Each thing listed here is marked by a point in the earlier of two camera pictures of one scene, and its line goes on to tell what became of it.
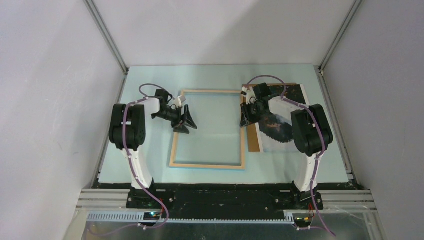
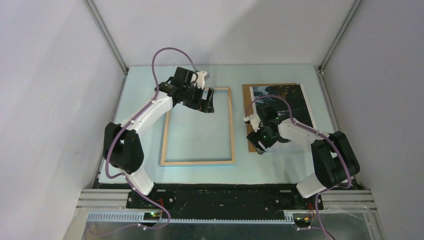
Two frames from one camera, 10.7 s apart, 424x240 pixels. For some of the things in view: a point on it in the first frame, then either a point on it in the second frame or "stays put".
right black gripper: (245, 117) → (254, 137)
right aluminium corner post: (339, 35) stays put
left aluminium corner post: (107, 35) stays put
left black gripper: (186, 118) → (205, 106)
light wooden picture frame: (242, 166) → (163, 162)
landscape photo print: (276, 130) stays put
